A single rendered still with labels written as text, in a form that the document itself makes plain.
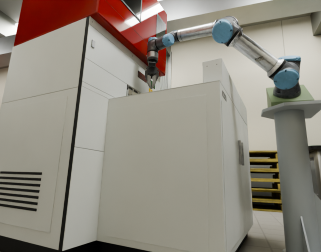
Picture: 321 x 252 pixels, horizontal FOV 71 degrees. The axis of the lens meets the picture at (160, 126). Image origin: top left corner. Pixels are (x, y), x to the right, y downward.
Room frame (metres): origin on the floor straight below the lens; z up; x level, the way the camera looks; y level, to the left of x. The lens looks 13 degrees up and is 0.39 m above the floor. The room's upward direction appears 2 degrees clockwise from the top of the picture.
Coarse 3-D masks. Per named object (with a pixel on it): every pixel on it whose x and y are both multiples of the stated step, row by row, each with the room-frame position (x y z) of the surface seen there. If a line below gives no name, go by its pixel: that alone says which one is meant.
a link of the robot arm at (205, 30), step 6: (204, 24) 1.22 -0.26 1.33; (210, 24) 1.20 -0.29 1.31; (174, 30) 1.36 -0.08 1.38; (180, 30) 1.31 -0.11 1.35; (186, 30) 1.28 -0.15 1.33; (192, 30) 1.26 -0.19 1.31; (198, 30) 1.24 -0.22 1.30; (204, 30) 1.23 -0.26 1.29; (210, 30) 1.21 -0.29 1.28; (174, 36) 1.33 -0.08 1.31; (180, 36) 1.32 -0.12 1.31; (186, 36) 1.30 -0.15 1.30; (192, 36) 1.29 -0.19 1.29; (198, 36) 1.28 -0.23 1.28; (204, 36) 1.27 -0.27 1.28; (174, 42) 1.37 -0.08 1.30
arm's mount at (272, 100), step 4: (268, 88) 1.40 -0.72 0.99; (272, 88) 1.39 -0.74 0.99; (304, 88) 1.31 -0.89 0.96; (268, 92) 1.36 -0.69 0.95; (272, 92) 1.35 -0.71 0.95; (304, 92) 1.27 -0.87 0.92; (308, 92) 1.26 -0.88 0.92; (268, 96) 1.34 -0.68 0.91; (272, 96) 1.32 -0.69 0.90; (300, 96) 1.25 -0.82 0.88; (304, 96) 1.24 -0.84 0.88; (308, 96) 1.23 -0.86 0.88; (268, 100) 1.36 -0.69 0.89; (272, 100) 1.28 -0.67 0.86; (276, 100) 1.27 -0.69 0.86; (280, 100) 1.26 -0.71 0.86; (284, 100) 1.25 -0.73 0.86; (288, 100) 1.24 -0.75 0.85; (292, 100) 1.24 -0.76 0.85; (296, 100) 1.23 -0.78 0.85; (300, 100) 1.22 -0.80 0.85; (304, 100) 1.22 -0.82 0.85; (268, 104) 1.37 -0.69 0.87; (272, 104) 1.27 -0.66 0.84; (276, 104) 1.26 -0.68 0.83
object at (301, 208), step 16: (272, 112) 1.31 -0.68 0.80; (288, 112) 1.24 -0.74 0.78; (304, 112) 1.29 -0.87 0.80; (288, 128) 1.25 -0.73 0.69; (304, 128) 1.25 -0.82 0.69; (288, 144) 1.25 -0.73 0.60; (304, 144) 1.24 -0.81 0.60; (288, 160) 1.26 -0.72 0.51; (304, 160) 1.24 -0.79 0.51; (288, 176) 1.27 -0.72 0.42; (304, 176) 1.23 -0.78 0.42; (288, 192) 1.27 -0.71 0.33; (304, 192) 1.23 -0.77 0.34; (288, 208) 1.28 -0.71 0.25; (304, 208) 1.23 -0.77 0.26; (320, 208) 1.27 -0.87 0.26; (288, 224) 1.29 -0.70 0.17; (304, 224) 1.24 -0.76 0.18; (320, 224) 1.27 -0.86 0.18; (288, 240) 1.30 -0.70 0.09; (304, 240) 1.20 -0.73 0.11; (320, 240) 1.27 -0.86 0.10
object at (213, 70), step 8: (208, 64) 1.00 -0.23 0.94; (216, 64) 0.98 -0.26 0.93; (224, 64) 1.03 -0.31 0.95; (208, 72) 1.00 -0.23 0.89; (216, 72) 0.98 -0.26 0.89; (224, 72) 1.02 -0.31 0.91; (208, 80) 1.00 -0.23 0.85; (224, 80) 1.02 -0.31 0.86; (232, 88) 1.21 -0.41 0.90; (232, 96) 1.20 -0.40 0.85; (240, 112) 1.45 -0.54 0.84
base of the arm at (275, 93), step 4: (296, 84) 1.23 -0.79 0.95; (276, 88) 1.28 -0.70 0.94; (292, 88) 1.23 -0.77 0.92; (296, 88) 1.24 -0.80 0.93; (300, 88) 1.26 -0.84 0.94; (276, 92) 1.29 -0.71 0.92; (280, 92) 1.28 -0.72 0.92; (284, 92) 1.25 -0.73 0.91; (288, 92) 1.24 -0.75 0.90; (292, 92) 1.24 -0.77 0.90; (296, 92) 1.24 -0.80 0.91; (300, 92) 1.27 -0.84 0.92; (276, 96) 1.30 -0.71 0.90; (280, 96) 1.28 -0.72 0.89; (284, 96) 1.27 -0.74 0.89; (288, 96) 1.26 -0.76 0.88; (292, 96) 1.25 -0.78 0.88; (296, 96) 1.26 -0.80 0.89
